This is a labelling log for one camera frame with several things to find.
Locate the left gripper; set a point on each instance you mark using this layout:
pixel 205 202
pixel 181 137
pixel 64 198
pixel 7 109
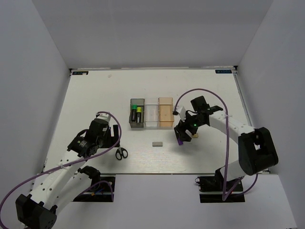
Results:
pixel 112 139

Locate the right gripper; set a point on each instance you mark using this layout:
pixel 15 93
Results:
pixel 182 127

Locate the purple cap black highlighter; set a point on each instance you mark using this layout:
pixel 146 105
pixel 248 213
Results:
pixel 180 142

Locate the black handled scissors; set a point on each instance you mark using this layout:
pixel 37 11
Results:
pixel 121 153

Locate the grey white eraser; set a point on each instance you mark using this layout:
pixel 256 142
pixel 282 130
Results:
pixel 157 144

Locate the green cap black highlighter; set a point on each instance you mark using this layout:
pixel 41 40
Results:
pixel 133 112

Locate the yellow cap black highlighter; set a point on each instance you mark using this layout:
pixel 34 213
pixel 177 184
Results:
pixel 139 114

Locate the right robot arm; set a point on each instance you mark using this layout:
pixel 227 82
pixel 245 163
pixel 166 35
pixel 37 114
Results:
pixel 256 150

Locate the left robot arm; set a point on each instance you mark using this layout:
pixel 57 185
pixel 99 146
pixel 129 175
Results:
pixel 72 177

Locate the amber plastic bin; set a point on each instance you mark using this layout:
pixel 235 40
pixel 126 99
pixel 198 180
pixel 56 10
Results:
pixel 166 118

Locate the clear plastic bin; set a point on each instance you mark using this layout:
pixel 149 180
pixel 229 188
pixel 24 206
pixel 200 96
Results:
pixel 151 112

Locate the smoky grey plastic bin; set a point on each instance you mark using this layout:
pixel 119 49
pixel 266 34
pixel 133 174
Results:
pixel 138 102

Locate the right blue corner label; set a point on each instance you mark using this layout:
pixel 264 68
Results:
pixel 223 71

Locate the blue corner label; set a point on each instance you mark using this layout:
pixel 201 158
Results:
pixel 80 73
pixel 223 71

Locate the left blue corner label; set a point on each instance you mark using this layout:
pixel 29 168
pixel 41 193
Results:
pixel 80 73

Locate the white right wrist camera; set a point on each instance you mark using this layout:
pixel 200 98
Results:
pixel 180 111

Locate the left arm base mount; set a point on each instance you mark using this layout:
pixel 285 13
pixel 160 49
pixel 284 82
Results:
pixel 100 193

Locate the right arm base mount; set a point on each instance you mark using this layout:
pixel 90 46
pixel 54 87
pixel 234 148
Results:
pixel 211 192

